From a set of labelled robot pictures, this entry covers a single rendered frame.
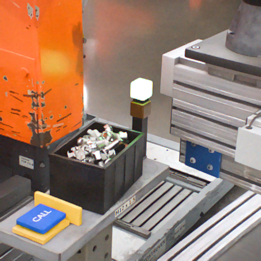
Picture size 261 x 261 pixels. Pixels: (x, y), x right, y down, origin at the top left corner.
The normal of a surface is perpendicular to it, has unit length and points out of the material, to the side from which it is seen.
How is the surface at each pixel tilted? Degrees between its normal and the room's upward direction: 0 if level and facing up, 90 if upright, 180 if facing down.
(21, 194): 90
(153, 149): 0
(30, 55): 90
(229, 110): 90
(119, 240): 0
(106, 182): 90
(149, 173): 0
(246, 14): 72
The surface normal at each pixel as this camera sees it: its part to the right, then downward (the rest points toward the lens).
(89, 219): 0.04, -0.90
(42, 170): -0.18, 0.43
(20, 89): -0.55, 0.35
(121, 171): 0.89, 0.22
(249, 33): -0.62, 0.03
